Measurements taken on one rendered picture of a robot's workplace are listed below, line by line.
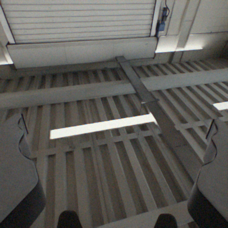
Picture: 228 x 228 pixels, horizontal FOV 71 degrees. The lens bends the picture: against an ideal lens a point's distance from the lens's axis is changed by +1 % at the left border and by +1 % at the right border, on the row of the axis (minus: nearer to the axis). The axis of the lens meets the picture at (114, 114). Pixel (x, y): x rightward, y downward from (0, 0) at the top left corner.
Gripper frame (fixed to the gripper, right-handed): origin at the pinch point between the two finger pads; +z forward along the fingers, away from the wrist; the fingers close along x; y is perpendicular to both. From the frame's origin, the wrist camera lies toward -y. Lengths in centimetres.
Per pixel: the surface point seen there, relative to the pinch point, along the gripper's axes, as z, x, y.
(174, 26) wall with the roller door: 448, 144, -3
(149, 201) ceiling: 101, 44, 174
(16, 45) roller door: 333, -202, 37
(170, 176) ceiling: 135, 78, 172
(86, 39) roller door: 380, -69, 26
